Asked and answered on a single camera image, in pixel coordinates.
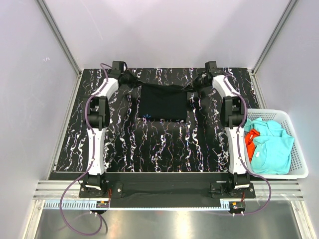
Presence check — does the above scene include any black t shirt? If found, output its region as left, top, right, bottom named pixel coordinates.
left=138, top=84, right=187, bottom=121

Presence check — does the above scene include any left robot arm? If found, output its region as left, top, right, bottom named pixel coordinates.
left=79, top=61, right=143, bottom=198

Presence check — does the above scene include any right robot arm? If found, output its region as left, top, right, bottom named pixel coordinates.
left=183, top=61, right=250, bottom=197

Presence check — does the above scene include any black marbled table mat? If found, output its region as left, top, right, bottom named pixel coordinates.
left=53, top=67, right=261, bottom=173

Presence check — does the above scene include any orange t shirt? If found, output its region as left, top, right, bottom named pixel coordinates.
left=245, top=128, right=260, bottom=162

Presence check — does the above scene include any teal t shirt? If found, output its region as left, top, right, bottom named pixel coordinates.
left=244, top=118, right=295, bottom=175

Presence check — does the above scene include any white plastic laundry basket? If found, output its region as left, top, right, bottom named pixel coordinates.
left=244, top=109, right=309, bottom=180

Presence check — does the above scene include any right connector board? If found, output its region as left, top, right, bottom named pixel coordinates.
left=230, top=202, right=246, bottom=210

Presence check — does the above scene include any connector board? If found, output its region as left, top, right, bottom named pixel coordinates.
left=230, top=202, right=246, bottom=210
left=96, top=201, right=110, bottom=209

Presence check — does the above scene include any left connector board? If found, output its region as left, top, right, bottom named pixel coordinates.
left=96, top=201, right=110, bottom=209

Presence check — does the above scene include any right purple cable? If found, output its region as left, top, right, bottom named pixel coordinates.
left=216, top=72, right=271, bottom=216

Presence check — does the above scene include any purple cable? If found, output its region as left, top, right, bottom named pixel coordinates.
left=59, top=62, right=110, bottom=235
left=216, top=72, right=271, bottom=216

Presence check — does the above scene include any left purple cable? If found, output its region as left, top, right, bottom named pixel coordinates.
left=59, top=62, right=110, bottom=235

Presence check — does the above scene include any left aluminium frame post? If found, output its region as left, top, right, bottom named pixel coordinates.
left=35, top=0, right=82, bottom=76

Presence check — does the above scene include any aluminium frame post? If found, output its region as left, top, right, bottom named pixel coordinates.
left=35, top=0, right=82, bottom=76
left=251, top=0, right=300, bottom=75

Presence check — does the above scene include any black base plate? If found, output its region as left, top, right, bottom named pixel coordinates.
left=84, top=172, right=256, bottom=205

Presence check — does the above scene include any right aluminium frame post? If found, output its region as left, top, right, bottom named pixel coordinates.
left=251, top=0, right=300, bottom=75

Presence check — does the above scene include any white slotted cable duct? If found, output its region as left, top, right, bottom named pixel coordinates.
left=44, top=199, right=230, bottom=211

